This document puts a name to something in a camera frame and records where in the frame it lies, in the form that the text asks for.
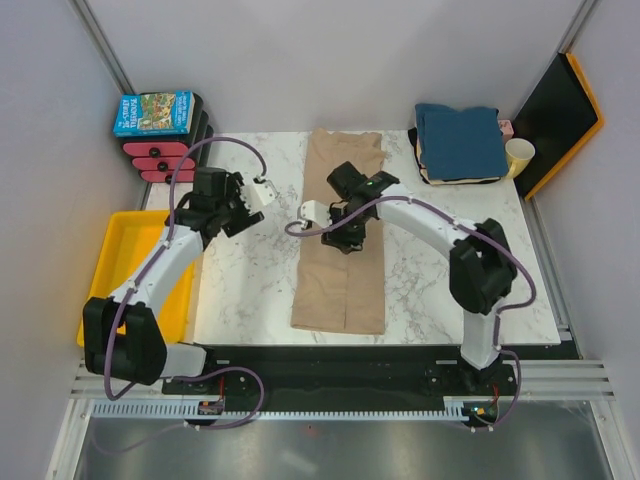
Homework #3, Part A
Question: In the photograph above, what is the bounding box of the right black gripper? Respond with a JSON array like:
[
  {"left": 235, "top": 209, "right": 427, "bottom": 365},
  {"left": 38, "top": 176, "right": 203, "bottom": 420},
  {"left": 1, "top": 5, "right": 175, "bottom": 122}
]
[{"left": 322, "top": 205, "right": 371, "bottom": 255}]

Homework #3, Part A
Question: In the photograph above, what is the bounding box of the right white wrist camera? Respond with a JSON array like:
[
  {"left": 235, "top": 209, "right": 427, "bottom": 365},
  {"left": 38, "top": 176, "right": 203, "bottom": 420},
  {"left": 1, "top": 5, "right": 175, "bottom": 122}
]
[{"left": 298, "top": 200, "right": 331, "bottom": 228}]

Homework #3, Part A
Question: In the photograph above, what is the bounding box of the black orange tray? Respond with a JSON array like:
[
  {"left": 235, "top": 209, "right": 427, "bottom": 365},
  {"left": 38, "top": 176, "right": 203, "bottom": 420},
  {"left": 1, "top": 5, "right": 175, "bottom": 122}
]
[{"left": 512, "top": 53, "right": 605, "bottom": 200}]

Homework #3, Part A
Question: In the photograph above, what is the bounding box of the yellow plastic bin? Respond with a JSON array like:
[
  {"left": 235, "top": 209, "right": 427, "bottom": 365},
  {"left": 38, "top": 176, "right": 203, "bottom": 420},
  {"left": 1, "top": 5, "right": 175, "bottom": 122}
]
[{"left": 88, "top": 210, "right": 202, "bottom": 344}]

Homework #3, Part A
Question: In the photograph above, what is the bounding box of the pink box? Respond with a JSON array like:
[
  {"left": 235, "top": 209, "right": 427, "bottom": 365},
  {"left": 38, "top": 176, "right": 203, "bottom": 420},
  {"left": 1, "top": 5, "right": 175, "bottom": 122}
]
[{"left": 498, "top": 119, "right": 514, "bottom": 143}]

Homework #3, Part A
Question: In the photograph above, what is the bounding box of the black pink drawer unit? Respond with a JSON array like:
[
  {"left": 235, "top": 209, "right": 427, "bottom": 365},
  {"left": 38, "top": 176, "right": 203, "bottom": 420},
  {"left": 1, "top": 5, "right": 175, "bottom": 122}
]
[{"left": 116, "top": 92, "right": 214, "bottom": 183}]

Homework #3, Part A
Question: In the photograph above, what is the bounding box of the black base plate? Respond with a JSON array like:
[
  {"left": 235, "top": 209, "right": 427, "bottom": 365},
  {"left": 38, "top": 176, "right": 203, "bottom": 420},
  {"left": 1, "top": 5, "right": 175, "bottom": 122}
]
[{"left": 162, "top": 345, "right": 517, "bottom": 411}]

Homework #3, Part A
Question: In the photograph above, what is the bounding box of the folded blue t-shirt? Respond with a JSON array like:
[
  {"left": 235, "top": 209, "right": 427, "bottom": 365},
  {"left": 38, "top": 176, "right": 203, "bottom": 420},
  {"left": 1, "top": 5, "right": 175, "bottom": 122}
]
[{"left": 415, "top": 103, "right": 508, "bottom": 180}]

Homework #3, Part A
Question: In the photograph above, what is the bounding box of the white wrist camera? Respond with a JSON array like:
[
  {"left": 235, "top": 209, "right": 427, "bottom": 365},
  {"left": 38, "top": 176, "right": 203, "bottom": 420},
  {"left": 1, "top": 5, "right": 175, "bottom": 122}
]
[
  {"left": 241, "top": 179, "right": 278, "bottom": 210},
  {"left": 298, "top": 200, "right": 331, "bottom": 228}
]

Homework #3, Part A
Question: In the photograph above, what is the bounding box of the yellow mug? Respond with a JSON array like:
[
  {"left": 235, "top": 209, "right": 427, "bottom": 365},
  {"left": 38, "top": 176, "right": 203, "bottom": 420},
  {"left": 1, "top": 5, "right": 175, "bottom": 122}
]
[{"left": 505, "top": 138, "right": 536, "bottom": 179}]

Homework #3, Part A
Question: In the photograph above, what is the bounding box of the aluminium frame rail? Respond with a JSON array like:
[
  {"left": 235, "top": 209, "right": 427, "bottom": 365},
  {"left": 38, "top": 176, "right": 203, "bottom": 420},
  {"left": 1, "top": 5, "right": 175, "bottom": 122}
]
[{"left": 520, "top": 360, "right": 615, "bottom": 401}]

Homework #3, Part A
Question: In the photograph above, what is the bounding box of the blue treehouse book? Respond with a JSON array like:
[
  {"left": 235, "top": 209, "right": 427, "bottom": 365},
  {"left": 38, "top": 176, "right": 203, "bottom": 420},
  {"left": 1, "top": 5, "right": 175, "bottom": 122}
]
[{"left": 112, "top": 90, "right": 201, "bottom": 138}]

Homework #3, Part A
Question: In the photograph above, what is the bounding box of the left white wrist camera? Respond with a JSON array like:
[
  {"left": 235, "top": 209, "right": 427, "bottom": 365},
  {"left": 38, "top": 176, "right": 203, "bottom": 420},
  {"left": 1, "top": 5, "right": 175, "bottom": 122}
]
[{"left": 241, "top": 179, "right": 278, "bottom": 210}]

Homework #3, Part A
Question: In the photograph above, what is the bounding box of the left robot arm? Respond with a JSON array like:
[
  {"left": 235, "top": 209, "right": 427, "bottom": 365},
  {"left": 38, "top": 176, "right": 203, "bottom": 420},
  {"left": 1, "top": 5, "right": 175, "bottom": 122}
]
[{"left": 82, "top": 167, "right": 277, "bottom": 393}]

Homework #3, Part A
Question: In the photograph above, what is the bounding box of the white cable duct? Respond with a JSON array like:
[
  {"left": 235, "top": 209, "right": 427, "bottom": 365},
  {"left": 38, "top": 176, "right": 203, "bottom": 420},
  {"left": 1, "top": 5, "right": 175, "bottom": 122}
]
[{"left": 90, "top": 399, "right": 469, "bottom": 422}]

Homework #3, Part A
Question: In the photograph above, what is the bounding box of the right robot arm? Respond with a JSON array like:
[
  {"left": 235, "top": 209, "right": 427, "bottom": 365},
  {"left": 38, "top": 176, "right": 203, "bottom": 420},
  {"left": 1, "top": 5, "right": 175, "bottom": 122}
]
[{"left": 321, "top": 162, "right": 517, "bottom": 394}]

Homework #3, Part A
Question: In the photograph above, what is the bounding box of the beige t-shirt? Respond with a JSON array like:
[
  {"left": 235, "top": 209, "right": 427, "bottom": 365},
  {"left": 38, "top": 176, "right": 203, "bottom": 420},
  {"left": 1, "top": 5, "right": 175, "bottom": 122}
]
[{"left": 291, "top": 128, "right": 386, "bottom": 335}]

